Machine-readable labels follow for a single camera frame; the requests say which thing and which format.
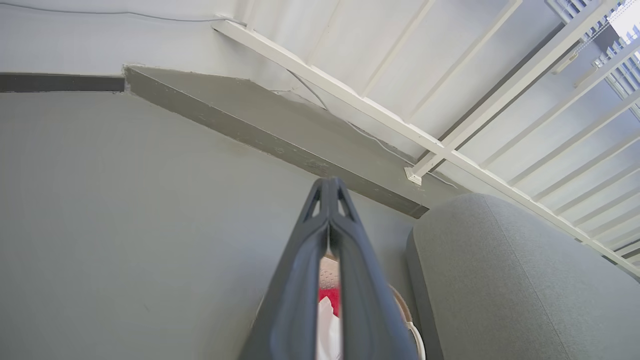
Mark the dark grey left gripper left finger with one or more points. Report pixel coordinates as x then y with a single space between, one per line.
295 300

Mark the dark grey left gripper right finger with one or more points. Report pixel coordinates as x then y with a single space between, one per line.
370 310

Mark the beige perforated plastic laundry basket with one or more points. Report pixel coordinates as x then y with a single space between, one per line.
416 340

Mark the red and white garment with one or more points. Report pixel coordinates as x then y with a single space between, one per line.
330 325

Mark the grey fabric sofa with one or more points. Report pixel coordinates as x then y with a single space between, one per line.
510 290

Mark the raised grey concrete step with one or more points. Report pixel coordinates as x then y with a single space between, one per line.
280 120

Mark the white metal railing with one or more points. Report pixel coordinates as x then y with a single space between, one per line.
350 97

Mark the white window blinds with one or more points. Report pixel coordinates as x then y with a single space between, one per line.
625 80

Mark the black wall baseboard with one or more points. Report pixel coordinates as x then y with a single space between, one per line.
60 83

